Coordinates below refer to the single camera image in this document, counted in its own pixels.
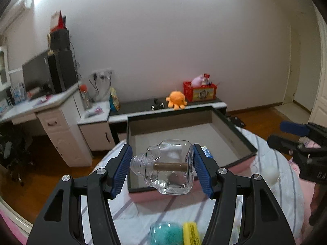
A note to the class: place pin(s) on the person's right hand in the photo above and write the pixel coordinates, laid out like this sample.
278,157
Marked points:
317,199

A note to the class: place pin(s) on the white door frame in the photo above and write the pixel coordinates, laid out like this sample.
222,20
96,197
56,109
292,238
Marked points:
318,81

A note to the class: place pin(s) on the white desk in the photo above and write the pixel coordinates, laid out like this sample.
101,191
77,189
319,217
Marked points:
61,132

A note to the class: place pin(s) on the pink box with black rim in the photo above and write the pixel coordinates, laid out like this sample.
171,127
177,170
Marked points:
178,132

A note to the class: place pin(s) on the pink plush toy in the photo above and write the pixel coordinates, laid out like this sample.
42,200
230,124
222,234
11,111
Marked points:
197,81

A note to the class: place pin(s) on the white air conditioner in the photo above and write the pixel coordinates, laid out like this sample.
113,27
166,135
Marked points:
25,5

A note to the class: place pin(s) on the black monitor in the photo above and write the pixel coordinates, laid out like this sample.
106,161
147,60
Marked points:
34,74

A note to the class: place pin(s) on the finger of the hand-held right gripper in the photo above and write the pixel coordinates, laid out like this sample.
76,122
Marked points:
293,128
281,143

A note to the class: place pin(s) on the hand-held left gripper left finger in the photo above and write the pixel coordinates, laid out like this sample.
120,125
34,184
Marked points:
121,173

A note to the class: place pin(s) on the teal plastic cup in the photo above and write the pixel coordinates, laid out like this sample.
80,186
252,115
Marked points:
166,233

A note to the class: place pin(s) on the white wall socket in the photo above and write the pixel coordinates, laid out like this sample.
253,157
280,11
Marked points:
102,73

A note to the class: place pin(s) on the red paper bag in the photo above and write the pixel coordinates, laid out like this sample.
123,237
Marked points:
60,23

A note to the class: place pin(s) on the pink packet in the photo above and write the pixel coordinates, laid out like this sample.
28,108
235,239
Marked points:
94,111

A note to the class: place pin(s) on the cream door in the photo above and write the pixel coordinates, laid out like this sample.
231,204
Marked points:
291,69

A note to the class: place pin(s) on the black item on floor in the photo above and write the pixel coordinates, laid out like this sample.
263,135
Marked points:
237,122

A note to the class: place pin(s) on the yellow highlighter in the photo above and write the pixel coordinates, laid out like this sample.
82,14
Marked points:
191,234

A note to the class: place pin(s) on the red printed crate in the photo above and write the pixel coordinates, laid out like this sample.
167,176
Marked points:
201,93

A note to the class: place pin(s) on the black chair with clothes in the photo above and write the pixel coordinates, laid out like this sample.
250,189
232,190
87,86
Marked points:
12,153

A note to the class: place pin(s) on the colourful snack bag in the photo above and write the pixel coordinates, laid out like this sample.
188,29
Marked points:
114,100

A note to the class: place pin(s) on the clear glass bottle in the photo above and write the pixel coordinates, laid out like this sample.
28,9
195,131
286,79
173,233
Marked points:
168,155

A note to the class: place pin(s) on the bottle with red cap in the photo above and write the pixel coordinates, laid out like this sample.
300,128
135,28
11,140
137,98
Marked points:
86,97

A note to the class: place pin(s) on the white ball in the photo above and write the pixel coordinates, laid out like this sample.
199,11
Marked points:
271,176

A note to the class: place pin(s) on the low cabinet with dark top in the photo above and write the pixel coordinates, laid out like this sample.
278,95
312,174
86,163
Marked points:
138,107

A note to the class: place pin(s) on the small black device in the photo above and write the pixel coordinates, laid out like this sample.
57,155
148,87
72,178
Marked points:
157,106

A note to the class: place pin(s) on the small white cabinet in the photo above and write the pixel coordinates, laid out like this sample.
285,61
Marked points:
94,132

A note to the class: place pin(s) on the pink pillow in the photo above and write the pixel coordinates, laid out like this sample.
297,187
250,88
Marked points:
305,204

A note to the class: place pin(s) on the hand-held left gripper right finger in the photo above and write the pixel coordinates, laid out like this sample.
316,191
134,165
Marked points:
203,173

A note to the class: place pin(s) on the black computer tower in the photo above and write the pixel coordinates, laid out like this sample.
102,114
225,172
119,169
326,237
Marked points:
62,71

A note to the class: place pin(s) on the blue ridged plastic item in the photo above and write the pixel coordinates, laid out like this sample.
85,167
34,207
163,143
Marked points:
207,152

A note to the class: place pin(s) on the orange octopus plush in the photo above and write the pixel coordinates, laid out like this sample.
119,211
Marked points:
176,99

